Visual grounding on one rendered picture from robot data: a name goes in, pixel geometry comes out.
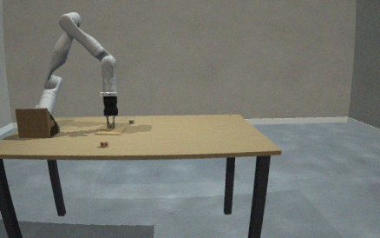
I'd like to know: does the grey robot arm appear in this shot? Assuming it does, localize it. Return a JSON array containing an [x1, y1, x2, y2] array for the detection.
[[36, 12, 116, 115]]

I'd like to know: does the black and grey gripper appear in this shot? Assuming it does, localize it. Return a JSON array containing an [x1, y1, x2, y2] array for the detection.
[[100, 85, 118, 128]]

